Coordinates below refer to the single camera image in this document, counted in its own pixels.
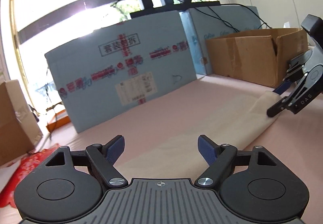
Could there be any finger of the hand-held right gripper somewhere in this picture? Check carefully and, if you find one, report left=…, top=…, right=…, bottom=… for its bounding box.
left=274, top=52, right=307, bottom=95
left=267, top=65, right=323, bottom=117

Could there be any orange tray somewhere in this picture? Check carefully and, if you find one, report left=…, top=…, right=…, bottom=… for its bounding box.
left=46, top=109, right=72, bottom=133

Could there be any black cable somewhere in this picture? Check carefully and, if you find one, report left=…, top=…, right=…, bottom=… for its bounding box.
left=193, top=2, right=274, bottom=33
left=43, top=66, right=57, bottom=140

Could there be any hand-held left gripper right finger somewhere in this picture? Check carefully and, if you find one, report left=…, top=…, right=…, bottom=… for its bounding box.
left=195, top=135, right=277, bottom=187

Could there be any black clamp mount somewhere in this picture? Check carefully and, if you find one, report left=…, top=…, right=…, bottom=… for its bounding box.
left=27, top=104, right=40, bottom=123

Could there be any narrow blue cardboard box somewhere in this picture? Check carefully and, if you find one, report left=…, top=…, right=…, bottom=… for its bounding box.
left=179, top=5, right=263, bottom=76

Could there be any taped brown cardboard box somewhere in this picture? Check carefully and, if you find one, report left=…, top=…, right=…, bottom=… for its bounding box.
left=0, top=79, right=44, bottom=167

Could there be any cream fabric shopping bag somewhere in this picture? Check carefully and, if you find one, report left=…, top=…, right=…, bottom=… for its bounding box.
left=115, top=90, right=284, bottom=180

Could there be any stack of red paper decorations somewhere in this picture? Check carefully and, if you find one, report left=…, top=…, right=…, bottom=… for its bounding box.
left=0, top=142, right=61, bottom=209

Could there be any pink table cover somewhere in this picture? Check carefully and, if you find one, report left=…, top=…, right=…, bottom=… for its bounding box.
left=0, top=72, right=323, bottom=224

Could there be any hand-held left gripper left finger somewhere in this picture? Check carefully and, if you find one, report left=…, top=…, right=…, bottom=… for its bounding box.
left=45, top=135, right=128, bottom=188

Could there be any large blue cardboard box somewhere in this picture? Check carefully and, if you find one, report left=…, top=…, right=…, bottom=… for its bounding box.
left=45, top=10, right=197, bottom=134

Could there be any black power strip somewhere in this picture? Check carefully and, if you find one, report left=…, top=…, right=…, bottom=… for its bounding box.
left=130, top=0, right=221, bottom=19

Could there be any open brown cardboard box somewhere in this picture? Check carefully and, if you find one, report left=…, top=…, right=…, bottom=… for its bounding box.
left=204, top=27, right=310, bottom=88

